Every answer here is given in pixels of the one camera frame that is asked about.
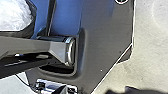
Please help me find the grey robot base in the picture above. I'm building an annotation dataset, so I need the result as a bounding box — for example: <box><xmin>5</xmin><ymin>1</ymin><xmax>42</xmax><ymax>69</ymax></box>
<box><xmin>24</xmin><ymin>0</ymin><xmax>136</xmax><ymax>94</ymax></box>

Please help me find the round colourful base button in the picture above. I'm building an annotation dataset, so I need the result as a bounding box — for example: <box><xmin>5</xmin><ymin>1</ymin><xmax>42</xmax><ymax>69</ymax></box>
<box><xmin>114</xmin><ymin>0</ymin><xmax>130</xmax><ymax>5</ymax></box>

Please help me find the small white cable box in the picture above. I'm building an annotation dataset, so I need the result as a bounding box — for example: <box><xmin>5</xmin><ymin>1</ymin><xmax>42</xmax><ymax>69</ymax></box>
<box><xmin>34</xmin><ymin>78</ymin><xmax>80</xmax><ymax>94</ymax></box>

